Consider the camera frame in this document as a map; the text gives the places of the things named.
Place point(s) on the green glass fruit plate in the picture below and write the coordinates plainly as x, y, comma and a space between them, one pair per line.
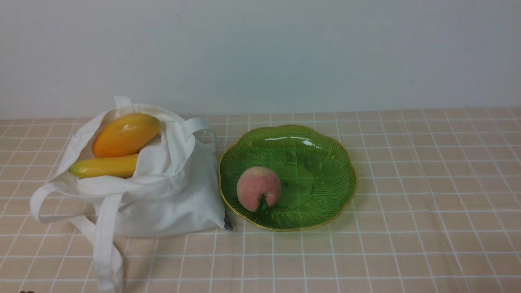
317, 176

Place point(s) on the pink peach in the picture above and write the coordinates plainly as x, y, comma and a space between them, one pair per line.
258, 189

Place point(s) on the yellow banana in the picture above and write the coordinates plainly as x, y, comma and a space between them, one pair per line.
121, 167

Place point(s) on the orange yellow mango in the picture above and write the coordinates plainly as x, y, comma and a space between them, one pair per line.
126, 135

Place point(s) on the white cloth tote bag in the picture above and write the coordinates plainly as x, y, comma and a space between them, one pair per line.
174, 189

